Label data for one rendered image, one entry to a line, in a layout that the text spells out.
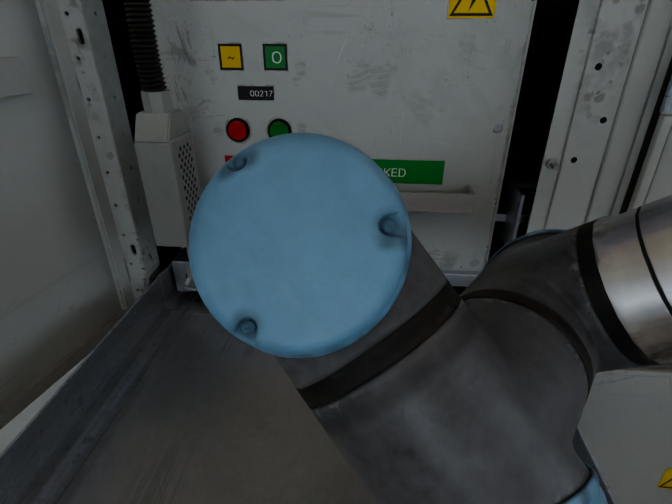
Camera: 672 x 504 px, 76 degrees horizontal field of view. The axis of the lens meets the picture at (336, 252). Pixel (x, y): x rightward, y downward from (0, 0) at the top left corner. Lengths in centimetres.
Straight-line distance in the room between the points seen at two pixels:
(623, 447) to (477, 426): 78
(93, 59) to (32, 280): 30
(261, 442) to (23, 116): 49
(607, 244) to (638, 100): 39
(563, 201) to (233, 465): 53
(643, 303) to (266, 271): 19
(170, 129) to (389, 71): 29
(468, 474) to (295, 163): 14
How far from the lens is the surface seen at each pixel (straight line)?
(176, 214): 60
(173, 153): 58
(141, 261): 75
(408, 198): 61
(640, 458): 100
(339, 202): 16
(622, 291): 27
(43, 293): 71
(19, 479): 57
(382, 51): 61
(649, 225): 28
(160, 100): 59
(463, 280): 71
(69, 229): 72
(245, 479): 53
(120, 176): 70
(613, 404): 88
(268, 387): 61
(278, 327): 16
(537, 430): 21
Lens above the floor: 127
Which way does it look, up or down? 28 degrees down
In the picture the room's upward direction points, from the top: straight up
